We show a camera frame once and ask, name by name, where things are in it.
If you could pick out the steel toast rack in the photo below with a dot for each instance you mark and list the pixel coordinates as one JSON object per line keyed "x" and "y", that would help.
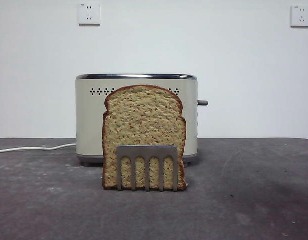
{"x": 146, "y": 150}

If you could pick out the grey toaster lever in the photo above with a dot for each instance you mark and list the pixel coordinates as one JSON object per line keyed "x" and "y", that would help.
{"x": 203, "y": 102}

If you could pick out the cream steel two-slot toaster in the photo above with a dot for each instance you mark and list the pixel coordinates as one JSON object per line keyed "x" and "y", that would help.
{"x": 89, "y": 120}

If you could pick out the brown-crusted bread slice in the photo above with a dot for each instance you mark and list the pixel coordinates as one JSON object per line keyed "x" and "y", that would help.
{"x": 143, "y": 117}

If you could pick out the white wall socket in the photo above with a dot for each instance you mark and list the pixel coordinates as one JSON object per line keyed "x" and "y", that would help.
{"x": 88, "y": 14}
{"x": 301, "y": 16}

